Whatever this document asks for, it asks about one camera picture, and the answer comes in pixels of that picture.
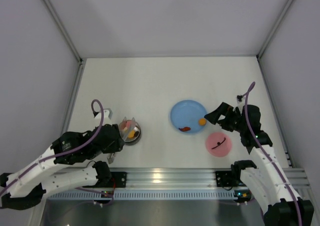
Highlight slotted cable duct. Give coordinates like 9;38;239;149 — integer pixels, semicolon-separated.
49;189;252;201

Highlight blue round plate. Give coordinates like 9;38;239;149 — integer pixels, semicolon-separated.
169;100;207;134

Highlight steel serving tongs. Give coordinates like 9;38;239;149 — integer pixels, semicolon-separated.
107;117;136;164

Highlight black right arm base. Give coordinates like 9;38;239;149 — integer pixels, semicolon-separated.
215;170;244;190

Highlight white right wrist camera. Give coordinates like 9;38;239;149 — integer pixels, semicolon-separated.
236;94;247;110

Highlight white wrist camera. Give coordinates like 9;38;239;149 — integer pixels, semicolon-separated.
93;108;113;121
236;94;247;110

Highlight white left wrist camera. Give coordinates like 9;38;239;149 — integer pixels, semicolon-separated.
93;108;113;121

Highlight black steel lunch box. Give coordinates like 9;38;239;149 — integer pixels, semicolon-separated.
119;120;141;146

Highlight aluminium frame rail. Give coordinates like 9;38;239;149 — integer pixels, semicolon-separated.
37;167;311;188

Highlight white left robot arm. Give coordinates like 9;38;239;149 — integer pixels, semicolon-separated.
0;124;125;210

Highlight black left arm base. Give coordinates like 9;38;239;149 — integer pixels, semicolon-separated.
106;171;127;188

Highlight orange swirl pastry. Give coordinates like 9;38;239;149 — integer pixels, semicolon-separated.
198;118;207;126

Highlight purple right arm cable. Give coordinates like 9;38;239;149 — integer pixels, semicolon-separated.
243;81;302;226

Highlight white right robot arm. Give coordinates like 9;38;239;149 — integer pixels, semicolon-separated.
205;103;315;225

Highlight yellow round cracker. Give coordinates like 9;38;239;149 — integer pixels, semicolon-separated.
128;131;134;138

